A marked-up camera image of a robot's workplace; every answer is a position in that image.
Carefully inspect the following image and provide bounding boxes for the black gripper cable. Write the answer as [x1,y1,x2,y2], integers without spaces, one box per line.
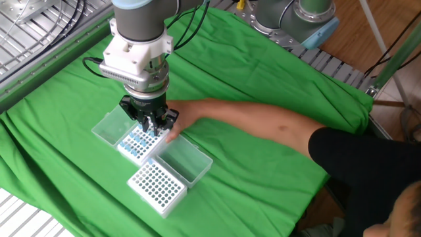
[164,0,211,61]

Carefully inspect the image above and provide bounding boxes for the white tip rack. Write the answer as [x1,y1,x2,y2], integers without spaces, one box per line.
[126,158,188,219]

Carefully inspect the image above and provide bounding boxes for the clear plastic rack lid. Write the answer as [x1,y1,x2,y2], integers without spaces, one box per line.
[91,104,139,147]
[154,134,214,189]

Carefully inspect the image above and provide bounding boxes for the black table cable bundle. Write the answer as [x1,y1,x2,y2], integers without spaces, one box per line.
[0,0,87,85]

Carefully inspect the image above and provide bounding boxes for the person's right hand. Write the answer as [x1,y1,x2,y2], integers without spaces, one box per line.
[166,99,205,143]

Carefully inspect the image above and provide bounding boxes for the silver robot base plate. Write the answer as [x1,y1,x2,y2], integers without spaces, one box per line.
[213,0,309,56]

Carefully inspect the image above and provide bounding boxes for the silver perforated mounting plate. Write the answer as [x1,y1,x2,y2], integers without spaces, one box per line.
[0,0,59,26]

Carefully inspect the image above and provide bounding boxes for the person's head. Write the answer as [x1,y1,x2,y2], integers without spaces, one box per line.
[361,180,421,237]

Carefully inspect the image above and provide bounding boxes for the green tinted frame post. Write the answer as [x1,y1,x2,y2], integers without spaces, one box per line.
[364,19,421,99]

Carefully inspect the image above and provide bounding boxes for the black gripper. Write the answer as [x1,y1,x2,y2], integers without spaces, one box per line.
[118,92,180,137]

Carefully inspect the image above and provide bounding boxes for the green cloth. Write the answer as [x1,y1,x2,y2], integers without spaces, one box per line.
[0,5,375,237]

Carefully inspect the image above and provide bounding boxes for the silver finned wrist box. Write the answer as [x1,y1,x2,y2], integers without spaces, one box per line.
[98,61,155,92]

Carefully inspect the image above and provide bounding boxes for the white rack with many tips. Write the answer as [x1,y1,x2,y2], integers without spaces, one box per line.
[116,122,171,167]

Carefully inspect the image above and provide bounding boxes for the olive green trousers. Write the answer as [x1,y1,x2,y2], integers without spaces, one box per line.
[297,217,346,237]

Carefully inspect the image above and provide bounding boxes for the grey aluminium frame rail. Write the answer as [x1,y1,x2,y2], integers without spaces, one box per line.
[367,117,394,141]
[0,3,116,115]

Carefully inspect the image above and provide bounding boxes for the dark chair base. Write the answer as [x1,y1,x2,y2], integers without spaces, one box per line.
[399,104,421,145]

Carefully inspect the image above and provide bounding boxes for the brown wooden bar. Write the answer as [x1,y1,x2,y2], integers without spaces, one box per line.
[373,99,406,109]

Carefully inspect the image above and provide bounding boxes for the black cable with plug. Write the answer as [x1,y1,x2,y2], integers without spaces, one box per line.
[82,56,109,80]

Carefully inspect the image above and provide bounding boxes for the black hanging cables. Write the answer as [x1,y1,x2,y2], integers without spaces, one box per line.
[363,9,421,79]

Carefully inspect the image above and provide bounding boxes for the white pole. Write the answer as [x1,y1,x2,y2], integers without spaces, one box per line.
[357,0,412,107]

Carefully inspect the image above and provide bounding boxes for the silver round wrist coupling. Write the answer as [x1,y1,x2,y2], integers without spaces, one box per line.
[124,54,171,99]

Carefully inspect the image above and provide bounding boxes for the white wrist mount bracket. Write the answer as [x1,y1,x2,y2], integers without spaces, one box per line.
[102,18,174,76]

